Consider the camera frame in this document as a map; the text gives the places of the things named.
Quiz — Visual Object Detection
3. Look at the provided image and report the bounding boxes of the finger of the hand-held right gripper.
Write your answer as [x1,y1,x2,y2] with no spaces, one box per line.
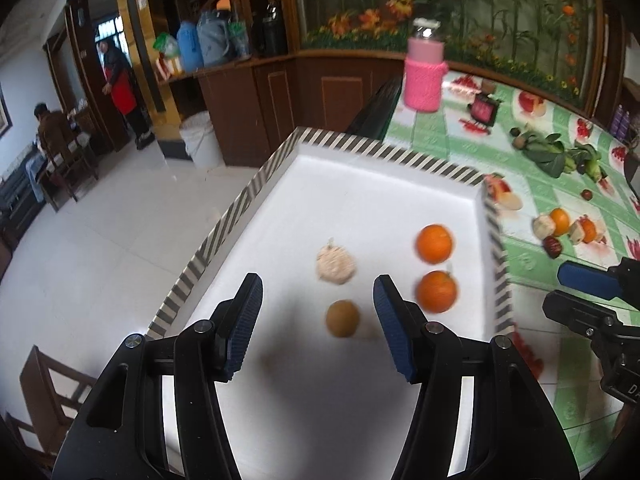
[557,257,640,306]
[542,289,623,342]

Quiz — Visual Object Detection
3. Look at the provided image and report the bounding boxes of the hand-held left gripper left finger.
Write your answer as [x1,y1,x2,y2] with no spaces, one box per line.
[52,272,264,480]

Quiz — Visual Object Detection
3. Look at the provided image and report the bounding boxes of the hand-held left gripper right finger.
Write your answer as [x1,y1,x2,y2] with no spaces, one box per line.
[372,274,581,480]

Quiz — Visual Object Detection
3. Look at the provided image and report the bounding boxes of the brown round fruit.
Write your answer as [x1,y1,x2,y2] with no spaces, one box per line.
[325,300,361,338]

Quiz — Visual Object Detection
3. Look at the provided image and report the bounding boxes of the orange with stem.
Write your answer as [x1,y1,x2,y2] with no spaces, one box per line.
[416,270,459,314]

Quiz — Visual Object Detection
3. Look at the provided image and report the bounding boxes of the beige cake piece with nub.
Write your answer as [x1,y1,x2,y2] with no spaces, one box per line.
[315,240,357,286]

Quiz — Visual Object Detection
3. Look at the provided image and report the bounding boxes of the white tray with striped rim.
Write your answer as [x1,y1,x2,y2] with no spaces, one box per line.
[145,127,516,480]

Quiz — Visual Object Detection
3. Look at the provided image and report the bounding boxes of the green leafy vegetable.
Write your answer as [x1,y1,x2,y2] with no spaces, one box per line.
[522,131,581,178]
[570,142,608,181]

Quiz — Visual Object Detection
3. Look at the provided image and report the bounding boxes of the purple bottles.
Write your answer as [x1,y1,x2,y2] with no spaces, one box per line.
[611,104,633,140]

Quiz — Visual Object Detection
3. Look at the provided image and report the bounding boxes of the white bucket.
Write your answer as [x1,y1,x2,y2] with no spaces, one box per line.
[179,112,225,170]

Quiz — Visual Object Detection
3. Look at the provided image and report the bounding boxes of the dark jar with red label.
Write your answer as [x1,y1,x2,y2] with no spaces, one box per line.
[467,91,502,126]

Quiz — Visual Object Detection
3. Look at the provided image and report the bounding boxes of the green fruit-print tablecloth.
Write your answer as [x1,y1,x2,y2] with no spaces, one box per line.
[382,67,640,466]

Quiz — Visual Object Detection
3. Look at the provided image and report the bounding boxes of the black chair back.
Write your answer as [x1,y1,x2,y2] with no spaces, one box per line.
[345,77,403,143]

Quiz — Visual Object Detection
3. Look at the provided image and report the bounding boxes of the wooden cabinet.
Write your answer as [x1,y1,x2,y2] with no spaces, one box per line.
[155,50,406,168]

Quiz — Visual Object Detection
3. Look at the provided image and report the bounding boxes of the wooden dining chair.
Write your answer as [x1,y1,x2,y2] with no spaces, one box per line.
[37,132,98,211]

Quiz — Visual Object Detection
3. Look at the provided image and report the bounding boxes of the pink bottle with knitted sleeve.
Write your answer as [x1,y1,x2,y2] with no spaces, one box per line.
[402,19,447,112]

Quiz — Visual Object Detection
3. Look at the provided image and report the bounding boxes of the black sofa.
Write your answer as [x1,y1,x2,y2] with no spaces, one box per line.
[0,160,38,246]

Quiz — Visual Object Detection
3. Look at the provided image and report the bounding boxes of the red and white box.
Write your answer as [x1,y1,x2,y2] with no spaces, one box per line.
[155,55,183,81]

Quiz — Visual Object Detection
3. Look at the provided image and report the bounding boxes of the blue thermos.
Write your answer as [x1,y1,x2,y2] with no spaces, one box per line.
[177,21,205,73]

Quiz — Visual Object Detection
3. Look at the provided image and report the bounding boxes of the grey-blue thermos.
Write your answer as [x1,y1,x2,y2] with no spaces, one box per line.
[196,10,236,67]

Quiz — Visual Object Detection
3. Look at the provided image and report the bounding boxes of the clear packet with green print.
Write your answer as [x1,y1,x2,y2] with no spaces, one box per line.
[227,15,251,58]

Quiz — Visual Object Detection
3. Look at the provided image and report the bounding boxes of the green bag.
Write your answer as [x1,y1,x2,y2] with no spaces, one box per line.
[152,32,182,58]

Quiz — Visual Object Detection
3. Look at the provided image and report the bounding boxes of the black thermos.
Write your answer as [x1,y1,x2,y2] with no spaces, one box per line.
[262,4,291,58]

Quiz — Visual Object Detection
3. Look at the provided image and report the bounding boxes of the golden pillar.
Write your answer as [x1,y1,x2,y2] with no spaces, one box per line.
[112,0,191,161]

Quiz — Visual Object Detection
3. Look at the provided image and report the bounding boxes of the barred window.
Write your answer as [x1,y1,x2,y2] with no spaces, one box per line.
[95,17,123,41]

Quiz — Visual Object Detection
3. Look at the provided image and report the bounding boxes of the flower print wall panel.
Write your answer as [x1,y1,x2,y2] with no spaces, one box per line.
[292,0,608,106]

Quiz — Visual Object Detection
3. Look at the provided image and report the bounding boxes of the framed wall painting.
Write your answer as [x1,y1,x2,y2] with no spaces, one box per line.
[0,85,13,136]

